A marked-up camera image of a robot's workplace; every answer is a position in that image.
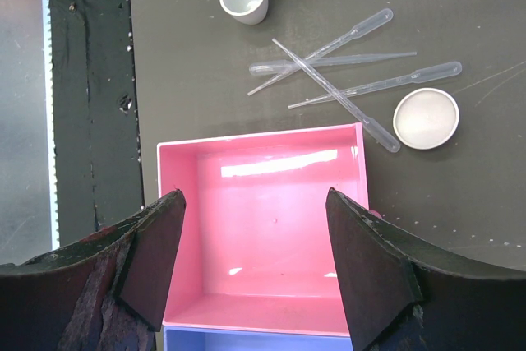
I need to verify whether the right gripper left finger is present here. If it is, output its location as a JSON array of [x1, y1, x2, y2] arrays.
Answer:
[[1, 190, 186, 350]]

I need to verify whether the pink plastic bin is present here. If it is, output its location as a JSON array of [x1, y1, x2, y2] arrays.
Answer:
[[157, 123, 368, 336]]

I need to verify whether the blue plastic bin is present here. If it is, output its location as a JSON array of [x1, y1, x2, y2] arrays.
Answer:
[[164, 326, 353, 351]]

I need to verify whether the white crucible lid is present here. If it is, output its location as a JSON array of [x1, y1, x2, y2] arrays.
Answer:
[[393, 88, 460, 150]]

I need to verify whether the clear plastic pipette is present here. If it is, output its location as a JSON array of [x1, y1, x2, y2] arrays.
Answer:
[[248, 51, 417, 76], [272, 38, 401, 153], [287, 61, 464, 110], [247, 8, 394, 95]]

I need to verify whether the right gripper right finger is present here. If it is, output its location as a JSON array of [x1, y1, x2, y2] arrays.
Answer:
[[325, 189, 525, 350]]

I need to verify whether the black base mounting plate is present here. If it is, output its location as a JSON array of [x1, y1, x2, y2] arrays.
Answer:
[[49, 0, 144, 245]]

